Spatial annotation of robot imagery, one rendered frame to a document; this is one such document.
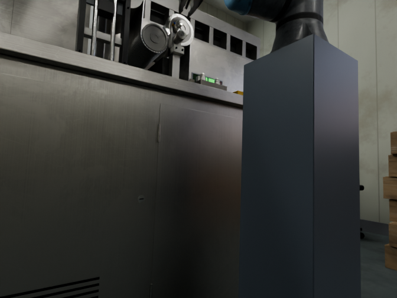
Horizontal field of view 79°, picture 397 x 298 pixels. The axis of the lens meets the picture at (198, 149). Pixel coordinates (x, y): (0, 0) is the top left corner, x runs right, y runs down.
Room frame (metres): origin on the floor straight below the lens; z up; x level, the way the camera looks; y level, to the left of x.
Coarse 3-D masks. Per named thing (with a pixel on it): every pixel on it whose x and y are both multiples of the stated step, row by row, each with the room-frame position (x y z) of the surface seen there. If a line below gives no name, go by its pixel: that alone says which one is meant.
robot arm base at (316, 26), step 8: (296, 16) 0.56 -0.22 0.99; (304, 16) 0.56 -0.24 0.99; (312, 16) 0.56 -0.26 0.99; (320, 16) 0.57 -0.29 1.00; (280, 24) 0.59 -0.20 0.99; (288, 24) 0.57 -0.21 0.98; (296, 24) 0.56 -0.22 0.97; (304, 24) 0.55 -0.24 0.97; (312, 24) 0.55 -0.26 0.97; (320, 24) 0.56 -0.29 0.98; (280, 32) 0.59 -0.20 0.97; (288, 32) 0.56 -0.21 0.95; (296, 32) 0.55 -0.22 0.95; (304, 32) 0.55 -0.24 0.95; (312, 32) 0.54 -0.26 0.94; (320, 32) 0.55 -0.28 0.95; (280, 40) 0.58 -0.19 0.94; (288, 40) 0.56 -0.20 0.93; (296, 40) 0.55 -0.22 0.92; (272, 48) 0.60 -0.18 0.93
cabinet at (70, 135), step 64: (0, 64) 0.54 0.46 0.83; (0, 128) 0.54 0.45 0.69; (64, 128) 0.61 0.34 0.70; (128, 128) 0.70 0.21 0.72; (192, 128) 0.82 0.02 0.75; (0, 192) 0.55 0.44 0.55; (64, 192) 0.62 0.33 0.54; (128, 192) 0.70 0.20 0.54; (192, 192) 0.82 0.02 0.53; (0, 256) 0.55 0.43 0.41; (64, 256) 0.62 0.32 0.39; (128, 256) 0.71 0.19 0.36; (192, 256) 0.83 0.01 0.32
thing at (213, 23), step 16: (160, 0) 1.38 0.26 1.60; (176, 0) 1.43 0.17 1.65; (144, 16) 1.33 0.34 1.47; (160, 16) 1.46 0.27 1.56; (192, 16) 1.50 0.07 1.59; (208, 16) 1.57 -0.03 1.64; (208, 32) 1.59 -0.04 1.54; (224, 32) 1.65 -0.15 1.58; (240, 32) 1.73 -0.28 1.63; (224, 48) 1.68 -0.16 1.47; (240, 48) 1.76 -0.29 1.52; (256, 48) 1.83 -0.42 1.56
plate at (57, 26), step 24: (0, 0) 0.98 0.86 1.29; (24, 0) 1.02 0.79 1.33; (48, 0) 1.07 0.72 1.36; (72, 0) 1.12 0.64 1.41; (0, 24) 0.98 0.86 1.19; (24, 24) 1.03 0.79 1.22; (48, 24) 1.08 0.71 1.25; (72, 24) 1.13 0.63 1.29; (144, 24) 1.32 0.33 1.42; (72, 48) 1.13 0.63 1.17; (192, 48) 1.50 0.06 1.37; (216, 48) 1.60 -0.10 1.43; (216, 72) 1.61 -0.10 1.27; (240, 72) 1.73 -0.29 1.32
